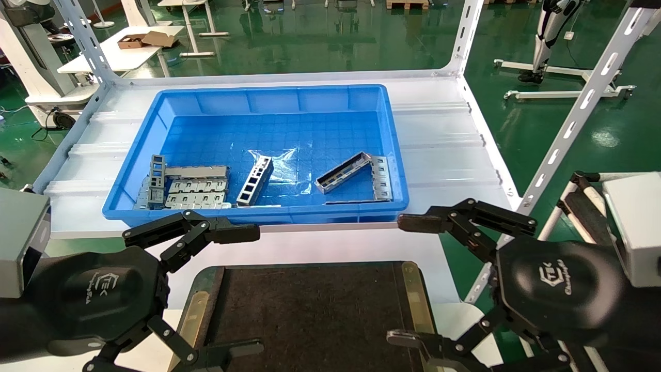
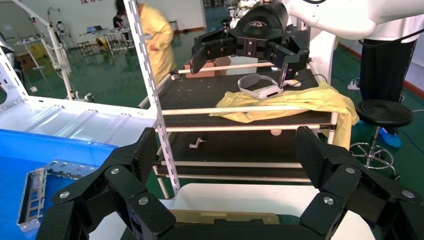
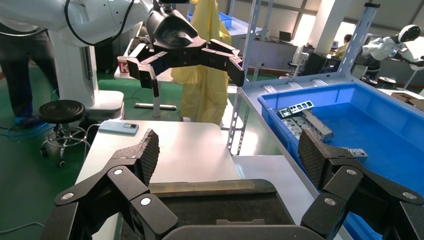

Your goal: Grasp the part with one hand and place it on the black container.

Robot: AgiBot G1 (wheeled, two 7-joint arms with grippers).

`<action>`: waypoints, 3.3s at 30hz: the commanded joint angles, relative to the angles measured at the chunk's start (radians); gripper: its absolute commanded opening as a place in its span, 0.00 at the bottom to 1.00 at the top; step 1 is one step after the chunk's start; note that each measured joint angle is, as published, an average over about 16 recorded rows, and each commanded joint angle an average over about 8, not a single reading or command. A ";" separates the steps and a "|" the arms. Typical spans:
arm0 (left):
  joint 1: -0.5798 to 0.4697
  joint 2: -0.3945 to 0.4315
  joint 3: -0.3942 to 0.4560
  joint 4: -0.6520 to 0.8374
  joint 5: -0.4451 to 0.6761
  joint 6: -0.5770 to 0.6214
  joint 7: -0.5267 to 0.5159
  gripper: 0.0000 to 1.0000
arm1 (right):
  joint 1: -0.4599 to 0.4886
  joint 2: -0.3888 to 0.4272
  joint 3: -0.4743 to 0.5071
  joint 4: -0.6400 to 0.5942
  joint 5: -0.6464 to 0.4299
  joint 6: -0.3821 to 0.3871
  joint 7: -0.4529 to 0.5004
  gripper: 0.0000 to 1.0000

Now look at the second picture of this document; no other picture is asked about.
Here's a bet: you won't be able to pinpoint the person in yellow coat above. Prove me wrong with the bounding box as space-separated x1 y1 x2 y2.
134 3 178 85

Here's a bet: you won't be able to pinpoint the white black hanging robot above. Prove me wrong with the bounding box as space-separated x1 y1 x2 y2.
47 6 76 51

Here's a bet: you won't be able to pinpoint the person in white shirt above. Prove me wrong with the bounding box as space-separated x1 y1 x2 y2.
359 14 424 148

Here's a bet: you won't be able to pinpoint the silver perforated metal bracket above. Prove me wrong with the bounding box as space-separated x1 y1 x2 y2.
43 159 100 181

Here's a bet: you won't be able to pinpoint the small white handle piece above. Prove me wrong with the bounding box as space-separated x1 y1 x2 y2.
188 137 207 149

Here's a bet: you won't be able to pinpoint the white box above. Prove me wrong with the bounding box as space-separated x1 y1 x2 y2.
228 56 259 76

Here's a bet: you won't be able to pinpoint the blue plastic bin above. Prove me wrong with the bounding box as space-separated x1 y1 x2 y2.
0 129 118 240

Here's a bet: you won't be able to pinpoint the white VR headset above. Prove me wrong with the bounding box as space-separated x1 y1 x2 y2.
237 73 302 101

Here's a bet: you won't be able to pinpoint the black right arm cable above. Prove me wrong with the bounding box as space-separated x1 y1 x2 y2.
357 29 424 46

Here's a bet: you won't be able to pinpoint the person in black shirt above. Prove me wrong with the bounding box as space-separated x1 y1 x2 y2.
112 11 130 41

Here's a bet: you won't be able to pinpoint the yellow floor sign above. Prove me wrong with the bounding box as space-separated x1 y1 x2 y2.
28 43 49 61

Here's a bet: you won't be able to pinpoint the long gray slotted metal part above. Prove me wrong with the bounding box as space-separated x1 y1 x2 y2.
16 167 47 233

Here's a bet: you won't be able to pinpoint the white robot torso column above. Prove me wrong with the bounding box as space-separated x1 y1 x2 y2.
308 26 337 84

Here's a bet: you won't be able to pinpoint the yellow garment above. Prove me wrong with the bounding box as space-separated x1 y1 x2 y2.
209 81 360 150

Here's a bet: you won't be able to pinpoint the brown cardboard box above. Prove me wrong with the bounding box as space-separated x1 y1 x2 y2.
183 56 233 79

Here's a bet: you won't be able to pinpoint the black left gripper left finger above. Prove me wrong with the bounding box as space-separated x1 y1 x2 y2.
35 127 176 240

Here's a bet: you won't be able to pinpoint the white workshop table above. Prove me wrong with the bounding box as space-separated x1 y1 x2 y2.
77 24 133 56

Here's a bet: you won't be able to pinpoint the white wheeled stand frame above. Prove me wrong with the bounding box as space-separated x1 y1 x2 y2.
11 0 95 104

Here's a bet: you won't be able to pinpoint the black round swivel stool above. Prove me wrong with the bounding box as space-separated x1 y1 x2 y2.
349 99 413 180

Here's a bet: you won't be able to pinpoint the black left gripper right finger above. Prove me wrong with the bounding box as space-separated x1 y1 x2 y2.
294 125 424 240

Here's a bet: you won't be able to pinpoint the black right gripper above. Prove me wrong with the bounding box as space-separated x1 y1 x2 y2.
190 1 311 89

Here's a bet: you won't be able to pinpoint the white metal shelf rack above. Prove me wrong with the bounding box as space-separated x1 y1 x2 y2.
0 0 181 200

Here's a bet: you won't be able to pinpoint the black shelf cart white pipes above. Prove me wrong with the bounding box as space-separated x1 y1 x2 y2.
137 61 339 200

